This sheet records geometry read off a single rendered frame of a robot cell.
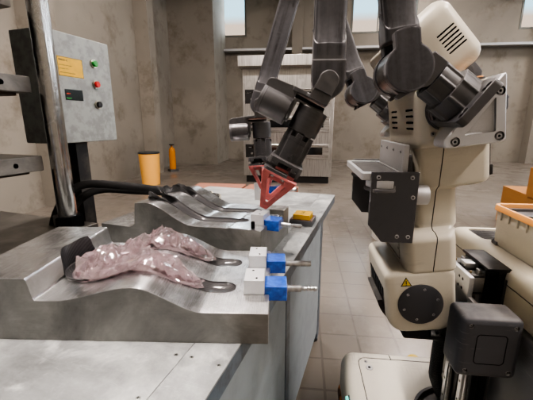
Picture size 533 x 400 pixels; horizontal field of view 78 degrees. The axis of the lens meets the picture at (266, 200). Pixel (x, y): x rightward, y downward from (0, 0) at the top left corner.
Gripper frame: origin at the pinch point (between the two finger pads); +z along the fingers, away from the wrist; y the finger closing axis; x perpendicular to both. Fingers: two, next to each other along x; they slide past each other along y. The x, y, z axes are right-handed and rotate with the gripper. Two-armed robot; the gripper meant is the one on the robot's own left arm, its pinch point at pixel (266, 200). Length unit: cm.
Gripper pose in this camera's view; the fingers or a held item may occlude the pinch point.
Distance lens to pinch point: 65.4
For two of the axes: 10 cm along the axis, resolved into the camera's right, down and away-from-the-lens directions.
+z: -4.5, 8.6, 2.5
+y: -1.0, 2.3, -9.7
